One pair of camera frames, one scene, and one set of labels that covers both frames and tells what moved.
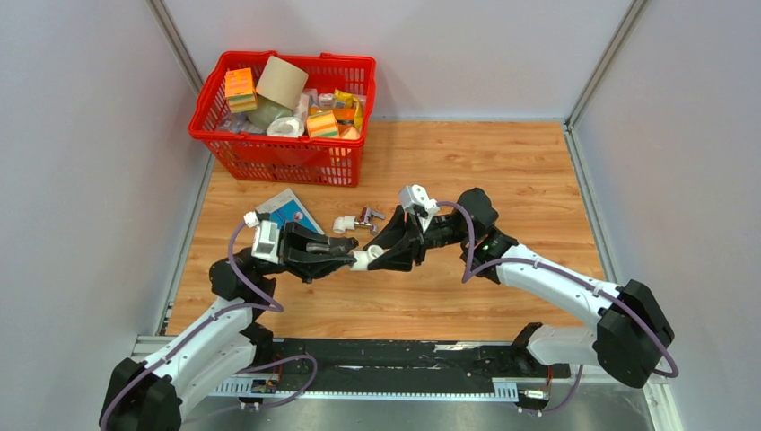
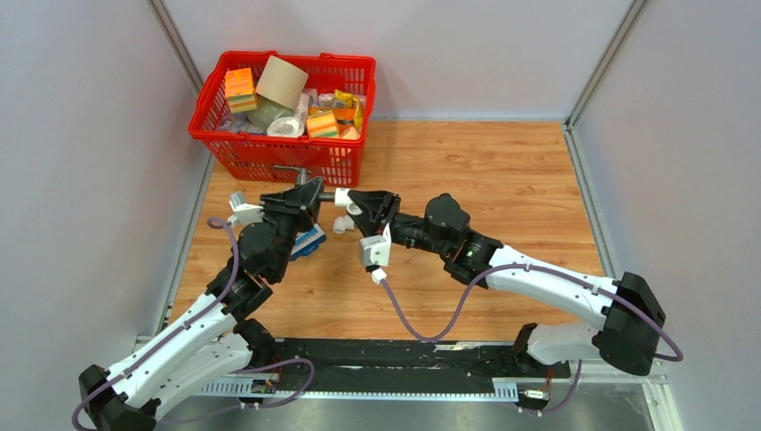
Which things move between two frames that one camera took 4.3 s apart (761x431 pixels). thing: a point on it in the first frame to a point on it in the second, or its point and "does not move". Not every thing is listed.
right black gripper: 405,239 to 379,205
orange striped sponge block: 322,125 does not move
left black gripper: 296,260 to 292,203
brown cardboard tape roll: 282,82 does not move
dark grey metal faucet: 320,248 to 301,177
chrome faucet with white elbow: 342,224 does not move
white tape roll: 287,127 does not move
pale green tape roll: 265,113 does not move
